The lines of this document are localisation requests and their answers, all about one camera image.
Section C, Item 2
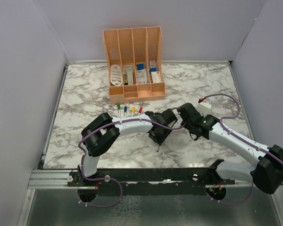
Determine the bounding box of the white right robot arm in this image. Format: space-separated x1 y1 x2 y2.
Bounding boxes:
177 103 283 194

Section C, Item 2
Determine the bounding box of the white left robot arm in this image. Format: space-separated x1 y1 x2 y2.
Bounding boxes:
78 109 177 186

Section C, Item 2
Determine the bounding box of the white box blue lid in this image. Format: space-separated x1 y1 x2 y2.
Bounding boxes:
136 62 148 84

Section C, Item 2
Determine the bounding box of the grey metal flat tool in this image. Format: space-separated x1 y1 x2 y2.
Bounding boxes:
125 65 134 85

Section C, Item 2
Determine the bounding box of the white oval packaged item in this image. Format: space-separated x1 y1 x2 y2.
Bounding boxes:
110 65 123 86

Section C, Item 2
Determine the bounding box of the peach plastic desk organizer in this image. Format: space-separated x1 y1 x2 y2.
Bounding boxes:
103 26 166 104

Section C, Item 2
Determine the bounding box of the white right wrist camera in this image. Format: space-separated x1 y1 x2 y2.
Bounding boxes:
195 100 212 116

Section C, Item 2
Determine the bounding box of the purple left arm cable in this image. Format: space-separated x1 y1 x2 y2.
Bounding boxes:
78 117 186 179

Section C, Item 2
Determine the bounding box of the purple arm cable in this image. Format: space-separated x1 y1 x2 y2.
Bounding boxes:
204 93 283 186
78 117 186 179

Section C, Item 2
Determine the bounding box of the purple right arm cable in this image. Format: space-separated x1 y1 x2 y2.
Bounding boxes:
204 93 283 186

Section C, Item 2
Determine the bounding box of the black metal base frame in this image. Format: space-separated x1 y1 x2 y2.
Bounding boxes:
67 165 235 196

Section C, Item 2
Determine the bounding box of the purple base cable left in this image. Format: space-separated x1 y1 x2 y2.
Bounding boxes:
76 176 124 208

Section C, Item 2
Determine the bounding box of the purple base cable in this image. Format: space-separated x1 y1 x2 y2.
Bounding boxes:
76 176 124 208
209 183 255 207

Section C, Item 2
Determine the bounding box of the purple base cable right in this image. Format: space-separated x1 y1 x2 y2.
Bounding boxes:
209 183 255 207

